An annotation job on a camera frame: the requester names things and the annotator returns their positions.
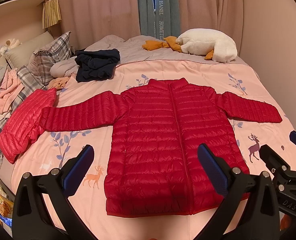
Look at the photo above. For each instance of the dark red down jacket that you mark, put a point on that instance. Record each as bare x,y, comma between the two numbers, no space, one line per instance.
153,167

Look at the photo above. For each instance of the grey plaid pillow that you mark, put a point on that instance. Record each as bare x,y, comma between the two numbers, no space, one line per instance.
36,74

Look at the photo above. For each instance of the pink curtain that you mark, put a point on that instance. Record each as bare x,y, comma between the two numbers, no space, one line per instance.
90,20

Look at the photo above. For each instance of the pink printed duvet cover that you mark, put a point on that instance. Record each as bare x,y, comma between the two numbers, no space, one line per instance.
53,149

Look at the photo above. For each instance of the pink clothes pile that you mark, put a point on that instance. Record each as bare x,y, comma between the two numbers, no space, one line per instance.
9,90

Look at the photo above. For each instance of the beige tassel hanging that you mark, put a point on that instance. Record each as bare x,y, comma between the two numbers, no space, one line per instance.
50,13

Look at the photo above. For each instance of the white plush goose toy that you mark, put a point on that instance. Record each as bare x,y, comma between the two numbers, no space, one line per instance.
209,43

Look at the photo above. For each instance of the snack packages on floor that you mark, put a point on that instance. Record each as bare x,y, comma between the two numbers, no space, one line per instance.
6,209

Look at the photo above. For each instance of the orange small plush toy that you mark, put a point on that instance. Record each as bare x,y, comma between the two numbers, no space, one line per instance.
58,83

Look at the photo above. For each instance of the small plush toys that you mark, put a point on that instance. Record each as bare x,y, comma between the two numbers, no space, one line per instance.
9,44

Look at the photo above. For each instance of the navy blue garment pile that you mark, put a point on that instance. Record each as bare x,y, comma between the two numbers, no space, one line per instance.
96,65

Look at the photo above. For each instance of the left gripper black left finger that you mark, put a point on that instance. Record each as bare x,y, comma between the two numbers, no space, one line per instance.
42,209

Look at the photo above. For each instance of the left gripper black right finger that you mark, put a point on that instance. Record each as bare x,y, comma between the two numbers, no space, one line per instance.
260,217

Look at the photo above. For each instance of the grey blanket roll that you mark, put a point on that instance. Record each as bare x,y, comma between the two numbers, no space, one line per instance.
64,68

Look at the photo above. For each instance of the light red down jacket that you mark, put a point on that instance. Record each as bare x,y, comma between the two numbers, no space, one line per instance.
22,128

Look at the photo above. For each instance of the teal lettered curtain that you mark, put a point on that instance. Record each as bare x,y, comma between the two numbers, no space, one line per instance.
159,18

